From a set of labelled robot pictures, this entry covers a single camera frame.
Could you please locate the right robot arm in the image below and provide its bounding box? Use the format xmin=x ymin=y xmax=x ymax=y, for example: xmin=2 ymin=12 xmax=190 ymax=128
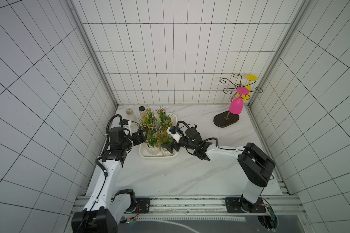
xmin=164 ymin=126 xmax=275 ymax=213

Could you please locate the beige cap white bottle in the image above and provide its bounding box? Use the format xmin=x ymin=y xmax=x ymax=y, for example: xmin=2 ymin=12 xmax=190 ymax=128
xmin=125 ymin=108 xmax=137 ymax=121

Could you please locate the black cap spice bottle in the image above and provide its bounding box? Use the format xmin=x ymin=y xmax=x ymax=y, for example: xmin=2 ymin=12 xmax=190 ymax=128
xmin=139 ymin=106 xmax=147 ymax=119

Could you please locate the white storage tray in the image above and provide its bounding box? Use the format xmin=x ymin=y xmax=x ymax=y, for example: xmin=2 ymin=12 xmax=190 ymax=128
xmin=138 ymin=113 xmax=179 ymax=159

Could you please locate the magenta wine glass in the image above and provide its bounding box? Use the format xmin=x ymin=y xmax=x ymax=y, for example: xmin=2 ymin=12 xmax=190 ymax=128
xmin=229 ymin=87 xmax=250 ymax=115

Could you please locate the potted gypsophila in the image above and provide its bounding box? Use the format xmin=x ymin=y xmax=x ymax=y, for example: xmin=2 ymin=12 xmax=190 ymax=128
xmin=146 ymin=130 xmax=160 ymax=155
xmin=157 ymin=107 xmax=173 ymax=130
xmin=139 ymin=107 xmax=157 ymax=131
xmin=158 ymin=131 xmax=174 ymax=156

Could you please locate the black wire glass rack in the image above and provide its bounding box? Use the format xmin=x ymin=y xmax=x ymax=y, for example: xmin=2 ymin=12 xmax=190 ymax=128
xmin=213 ymin=73 xmax=263 ymax=128

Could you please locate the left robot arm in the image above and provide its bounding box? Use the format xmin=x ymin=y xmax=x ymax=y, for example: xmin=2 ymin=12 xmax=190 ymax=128
xmin=71 ymin=126 xmax=148 ymax=233

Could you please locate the aluminium mounting rail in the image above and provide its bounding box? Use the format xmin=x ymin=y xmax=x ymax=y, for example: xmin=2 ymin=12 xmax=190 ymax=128
xmin=71 ymin=195 xmax=284 ymax=217

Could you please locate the yellow wine glass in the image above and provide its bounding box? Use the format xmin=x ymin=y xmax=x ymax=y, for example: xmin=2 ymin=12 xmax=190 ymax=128
xmin=241 ymin=74 xmax=258 ymax=102

